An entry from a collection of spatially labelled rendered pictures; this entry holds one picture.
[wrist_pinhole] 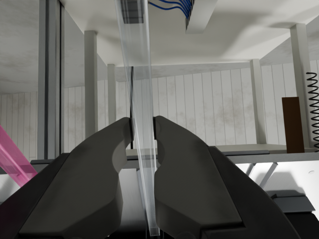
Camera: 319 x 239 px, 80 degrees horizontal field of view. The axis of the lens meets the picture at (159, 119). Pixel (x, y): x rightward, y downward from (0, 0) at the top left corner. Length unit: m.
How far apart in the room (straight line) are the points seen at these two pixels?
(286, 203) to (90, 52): 0.58
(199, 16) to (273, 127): 2.70
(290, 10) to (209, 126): 2.42
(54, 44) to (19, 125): 4.08
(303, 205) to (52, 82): 0.48
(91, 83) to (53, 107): 0.17
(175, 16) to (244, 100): 2.56
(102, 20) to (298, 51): 0.59
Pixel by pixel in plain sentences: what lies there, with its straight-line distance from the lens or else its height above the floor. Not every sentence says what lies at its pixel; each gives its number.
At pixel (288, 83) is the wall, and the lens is 3.27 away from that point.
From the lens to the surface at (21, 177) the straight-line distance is 0.21.
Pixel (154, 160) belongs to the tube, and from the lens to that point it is 0.16.
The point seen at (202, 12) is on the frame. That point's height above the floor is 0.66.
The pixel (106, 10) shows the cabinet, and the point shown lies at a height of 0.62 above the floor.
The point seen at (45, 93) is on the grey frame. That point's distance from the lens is 0.50.
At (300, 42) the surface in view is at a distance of 0.76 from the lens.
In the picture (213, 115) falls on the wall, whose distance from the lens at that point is 2.99.
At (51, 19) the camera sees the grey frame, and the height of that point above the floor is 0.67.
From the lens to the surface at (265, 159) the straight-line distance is 0.21.
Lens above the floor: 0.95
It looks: 5 degrees down
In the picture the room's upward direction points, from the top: 178 degrees clockwise
